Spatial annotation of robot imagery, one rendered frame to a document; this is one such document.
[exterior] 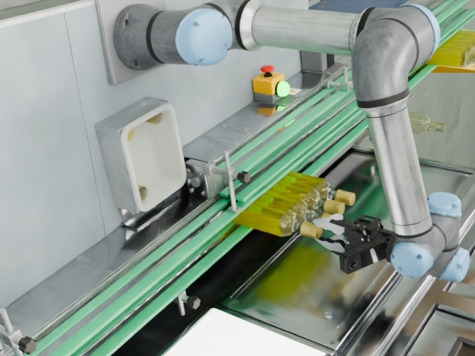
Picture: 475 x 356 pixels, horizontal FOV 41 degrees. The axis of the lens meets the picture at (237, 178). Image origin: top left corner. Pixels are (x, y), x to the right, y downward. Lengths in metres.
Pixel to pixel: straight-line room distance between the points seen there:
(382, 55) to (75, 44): 0.65
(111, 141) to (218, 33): 0.34
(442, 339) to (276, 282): 0.41
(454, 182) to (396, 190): 0.87
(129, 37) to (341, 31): 0.46
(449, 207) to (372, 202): 0.64
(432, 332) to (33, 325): 0.87
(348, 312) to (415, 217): 0.37
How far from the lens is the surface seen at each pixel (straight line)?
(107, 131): 1.46
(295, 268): 1.67
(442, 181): 2.10
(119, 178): 1.51
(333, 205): 1.64
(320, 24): 1.35
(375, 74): 1.16
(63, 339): 1.35
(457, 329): 1.57
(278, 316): 1.52
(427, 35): 1.27
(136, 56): 1.46
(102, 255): 1.52
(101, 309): 1.39
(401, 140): 1.20
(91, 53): 1.46
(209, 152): 1.66
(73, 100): 1.44
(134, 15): 1.46
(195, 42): 1.35
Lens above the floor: 1.85
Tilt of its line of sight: 34 degrees down
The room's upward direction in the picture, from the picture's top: 104 degrees clockwise
